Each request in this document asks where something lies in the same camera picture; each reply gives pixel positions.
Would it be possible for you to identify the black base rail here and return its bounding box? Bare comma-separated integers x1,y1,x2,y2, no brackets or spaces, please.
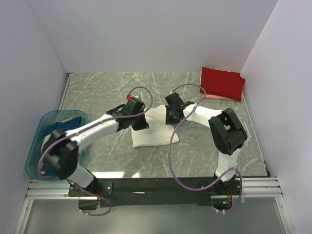
68,177,240,210

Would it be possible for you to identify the white t-shirt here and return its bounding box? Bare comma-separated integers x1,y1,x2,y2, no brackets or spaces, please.
131,105,174,148

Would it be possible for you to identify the folded pink t-shirt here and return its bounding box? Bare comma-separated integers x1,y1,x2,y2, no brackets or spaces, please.
200,70,242,101

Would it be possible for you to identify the folded red t-shirt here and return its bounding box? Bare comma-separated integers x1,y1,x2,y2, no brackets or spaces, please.
200,67,245,101

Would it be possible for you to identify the teal plastic basket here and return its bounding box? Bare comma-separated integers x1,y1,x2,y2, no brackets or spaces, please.
25,110,89,180

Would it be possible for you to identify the blue t-shirt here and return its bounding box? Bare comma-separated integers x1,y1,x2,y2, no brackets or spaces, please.
41,116,83,175

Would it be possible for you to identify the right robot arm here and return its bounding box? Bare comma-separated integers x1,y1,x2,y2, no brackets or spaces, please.
165,92,248,195

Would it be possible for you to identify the beige t-shirt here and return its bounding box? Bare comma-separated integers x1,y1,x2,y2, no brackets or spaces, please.
40,117,80,177

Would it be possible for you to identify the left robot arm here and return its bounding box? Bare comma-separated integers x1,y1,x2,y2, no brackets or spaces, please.
39,96,149,196

